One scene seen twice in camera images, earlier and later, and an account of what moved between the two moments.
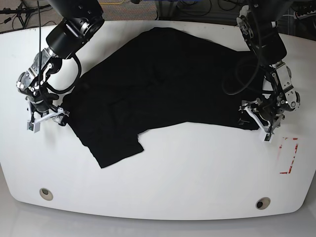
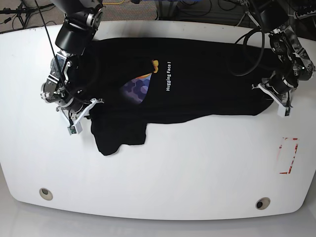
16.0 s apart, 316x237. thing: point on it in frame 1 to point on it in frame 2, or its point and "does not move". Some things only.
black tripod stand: (21, 12) does not move
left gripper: (41, 109) to (75, 109)
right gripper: (268, 116) to (279, 88)
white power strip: (300, 16) does not move
